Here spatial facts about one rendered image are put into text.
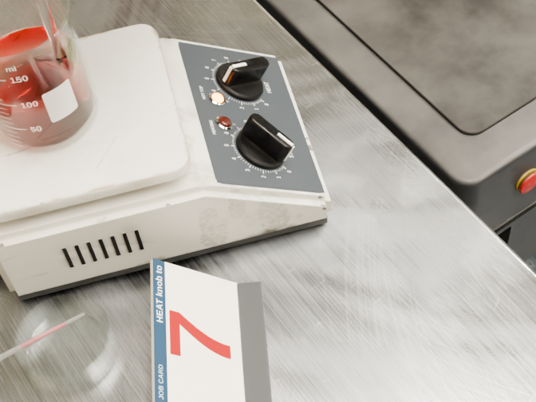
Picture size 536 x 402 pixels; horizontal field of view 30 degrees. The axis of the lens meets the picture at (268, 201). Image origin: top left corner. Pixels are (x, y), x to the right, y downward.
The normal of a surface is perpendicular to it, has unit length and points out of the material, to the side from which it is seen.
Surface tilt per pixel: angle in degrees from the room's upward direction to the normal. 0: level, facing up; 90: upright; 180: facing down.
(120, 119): 0
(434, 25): 0
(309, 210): 90
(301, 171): 30
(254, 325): 0
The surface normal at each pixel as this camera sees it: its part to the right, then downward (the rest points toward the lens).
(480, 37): -0.07, -0.58
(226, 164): 0.42, -0.62
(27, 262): 0.25, 0.78
